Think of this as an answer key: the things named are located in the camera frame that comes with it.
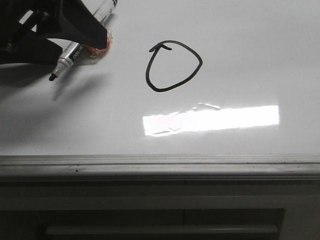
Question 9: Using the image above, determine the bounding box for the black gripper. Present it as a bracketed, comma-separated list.
[0, 0, 107, 65]

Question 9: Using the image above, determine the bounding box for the white black whiteboard marker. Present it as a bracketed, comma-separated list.
[49, 0, 118, 81]

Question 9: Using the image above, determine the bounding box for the grey whiteboard marker tray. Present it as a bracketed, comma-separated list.
[0, 184, 320, 240]

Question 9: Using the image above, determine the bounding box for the red tape wad on marker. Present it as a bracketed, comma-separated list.
[84, 28, 113, 62]

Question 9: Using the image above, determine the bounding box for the white whiteboard with aluminium frame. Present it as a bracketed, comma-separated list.
[0, 0, 320, 182]

